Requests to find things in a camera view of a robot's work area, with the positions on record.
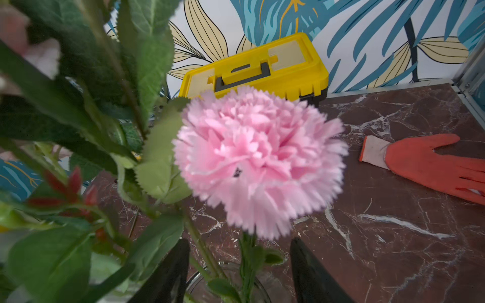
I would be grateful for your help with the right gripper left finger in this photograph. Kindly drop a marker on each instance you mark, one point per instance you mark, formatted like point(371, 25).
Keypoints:
point(168, 282)

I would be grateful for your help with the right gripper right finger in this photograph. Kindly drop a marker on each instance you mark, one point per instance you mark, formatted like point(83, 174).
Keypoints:
point(312, 282)

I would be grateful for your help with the pink carnation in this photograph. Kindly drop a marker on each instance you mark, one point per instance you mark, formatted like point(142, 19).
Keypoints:
point(266, 160)

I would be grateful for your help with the glass vase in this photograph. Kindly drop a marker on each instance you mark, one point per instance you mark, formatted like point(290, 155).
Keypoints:
point(267, 288)

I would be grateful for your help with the red work glove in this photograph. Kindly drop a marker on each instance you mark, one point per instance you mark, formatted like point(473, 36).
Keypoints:
point(416, 160)

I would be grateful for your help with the yellow toolbox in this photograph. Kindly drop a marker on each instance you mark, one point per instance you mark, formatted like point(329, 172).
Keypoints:
point(289, 67)

